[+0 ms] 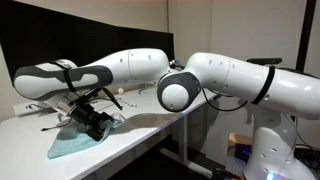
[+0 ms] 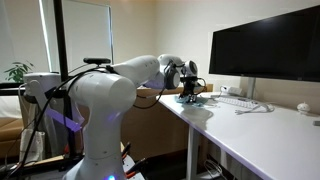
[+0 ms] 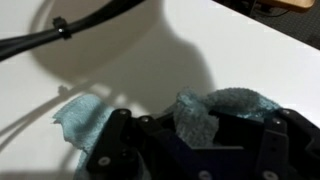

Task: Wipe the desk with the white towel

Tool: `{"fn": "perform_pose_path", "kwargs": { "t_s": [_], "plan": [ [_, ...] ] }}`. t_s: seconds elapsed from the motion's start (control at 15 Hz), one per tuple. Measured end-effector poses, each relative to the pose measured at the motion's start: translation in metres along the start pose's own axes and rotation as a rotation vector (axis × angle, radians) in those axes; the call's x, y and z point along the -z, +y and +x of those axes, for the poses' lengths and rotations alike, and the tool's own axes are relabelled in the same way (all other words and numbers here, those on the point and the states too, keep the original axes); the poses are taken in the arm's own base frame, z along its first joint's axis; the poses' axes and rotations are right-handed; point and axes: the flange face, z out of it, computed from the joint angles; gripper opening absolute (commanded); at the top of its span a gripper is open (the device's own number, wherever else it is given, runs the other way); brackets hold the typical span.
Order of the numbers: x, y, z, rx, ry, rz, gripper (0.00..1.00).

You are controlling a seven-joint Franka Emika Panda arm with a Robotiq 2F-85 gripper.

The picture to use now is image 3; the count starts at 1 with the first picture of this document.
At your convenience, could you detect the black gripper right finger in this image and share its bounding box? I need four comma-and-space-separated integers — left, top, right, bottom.
209, 108, 320, 180

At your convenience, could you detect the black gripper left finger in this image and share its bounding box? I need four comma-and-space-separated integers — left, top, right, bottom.
85, 108, 214, 180

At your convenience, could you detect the light blue terry towel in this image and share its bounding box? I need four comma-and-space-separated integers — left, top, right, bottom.
52, 86, 283, 180

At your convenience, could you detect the light brown wooden board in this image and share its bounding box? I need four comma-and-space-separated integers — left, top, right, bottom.
259, 0, 316, 13

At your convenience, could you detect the black robot camera cable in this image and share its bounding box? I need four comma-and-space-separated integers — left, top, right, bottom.
0, 0, 145, 63

